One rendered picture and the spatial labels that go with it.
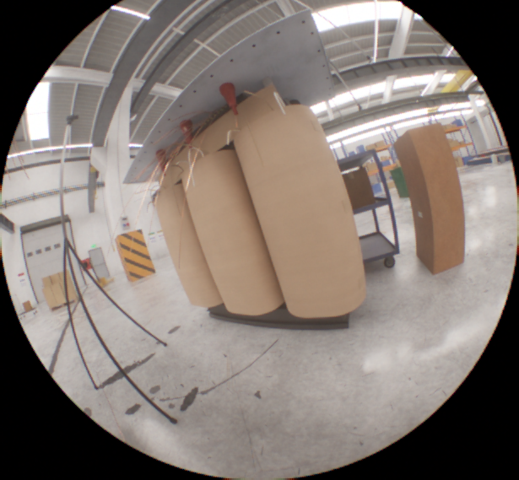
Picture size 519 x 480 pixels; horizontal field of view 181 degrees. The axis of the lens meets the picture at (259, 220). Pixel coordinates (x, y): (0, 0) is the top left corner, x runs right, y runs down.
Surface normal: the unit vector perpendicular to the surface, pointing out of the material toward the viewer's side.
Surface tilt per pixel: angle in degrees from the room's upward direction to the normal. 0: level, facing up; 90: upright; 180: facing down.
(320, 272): 90
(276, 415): 0
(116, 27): 174
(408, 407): 0
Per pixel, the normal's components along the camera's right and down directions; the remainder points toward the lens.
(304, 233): -0.48, 0.18
